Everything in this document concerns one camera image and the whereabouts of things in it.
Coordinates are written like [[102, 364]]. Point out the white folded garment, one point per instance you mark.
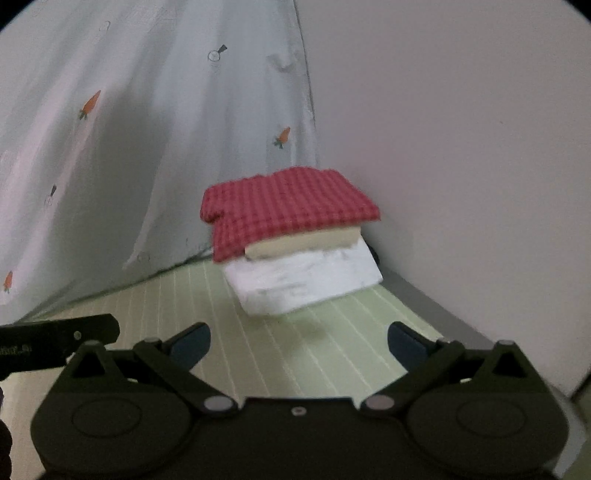
[[283, 285]]

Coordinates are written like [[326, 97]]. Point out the red checkered shirt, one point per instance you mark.
[[290, 201]]

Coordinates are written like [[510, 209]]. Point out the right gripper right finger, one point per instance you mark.
[[429, 364]]

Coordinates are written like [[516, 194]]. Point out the carrot print bed sheet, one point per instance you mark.
[[116, 116]]

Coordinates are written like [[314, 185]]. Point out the beige folded garment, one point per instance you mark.
[[323, 239]]

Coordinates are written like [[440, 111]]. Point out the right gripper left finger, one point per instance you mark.
[[170, 363]]

